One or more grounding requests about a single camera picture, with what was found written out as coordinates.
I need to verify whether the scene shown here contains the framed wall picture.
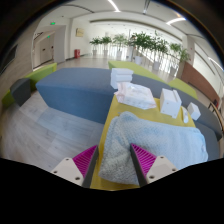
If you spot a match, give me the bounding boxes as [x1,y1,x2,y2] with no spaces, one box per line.
[75,27,85,38]

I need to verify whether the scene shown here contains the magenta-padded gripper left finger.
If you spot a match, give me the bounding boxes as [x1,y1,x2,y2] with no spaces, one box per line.
[50,144,100,189]

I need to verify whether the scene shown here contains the large white box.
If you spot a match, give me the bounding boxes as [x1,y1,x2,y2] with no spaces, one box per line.
[159,87,183,119]

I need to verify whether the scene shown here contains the dark grey cube stool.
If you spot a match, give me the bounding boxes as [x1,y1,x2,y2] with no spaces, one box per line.
[9,77,32,107]

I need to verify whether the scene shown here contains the small white cube box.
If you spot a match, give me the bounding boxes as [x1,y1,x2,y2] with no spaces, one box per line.
[186,102,202,121]

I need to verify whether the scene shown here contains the wooden bench with metal frame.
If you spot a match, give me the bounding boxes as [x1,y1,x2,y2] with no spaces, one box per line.
[208,101,224,134]

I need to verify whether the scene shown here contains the long blue-grey upholstered bench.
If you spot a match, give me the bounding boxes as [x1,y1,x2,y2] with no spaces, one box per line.
[35,67,118,125]

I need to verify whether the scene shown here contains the black wall screen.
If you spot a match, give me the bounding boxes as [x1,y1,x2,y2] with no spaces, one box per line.
[0,44,18,76]

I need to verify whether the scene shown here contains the brown wooden partition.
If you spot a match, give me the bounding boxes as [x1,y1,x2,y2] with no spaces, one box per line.
[181,61,221,108]

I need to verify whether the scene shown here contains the white toothpaste tube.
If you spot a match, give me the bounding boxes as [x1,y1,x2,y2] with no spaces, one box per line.
[181,105,190,124]

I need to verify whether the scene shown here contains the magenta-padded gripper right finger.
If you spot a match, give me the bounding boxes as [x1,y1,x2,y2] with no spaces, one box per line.
[129,143,179,187]

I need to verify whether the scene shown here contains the row of potted plants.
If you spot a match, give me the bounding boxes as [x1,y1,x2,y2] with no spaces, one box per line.
[89,30,192,76]

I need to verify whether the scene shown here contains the light blue fluffy towel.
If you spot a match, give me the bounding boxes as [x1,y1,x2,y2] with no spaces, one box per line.
[98,110,209,187]

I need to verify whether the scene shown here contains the lime green upholstered bench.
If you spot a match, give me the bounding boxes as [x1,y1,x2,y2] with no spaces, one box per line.
[1,62,58,109]
[167,78,199,100]
[107,59,165,83]

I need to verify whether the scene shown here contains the ceiling strip lights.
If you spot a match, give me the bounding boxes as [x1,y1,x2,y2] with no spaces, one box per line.
[106,0,224,73]

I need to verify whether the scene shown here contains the clear plastic wipes pack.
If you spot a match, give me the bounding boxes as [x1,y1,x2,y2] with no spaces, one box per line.
[114,82,158,110]

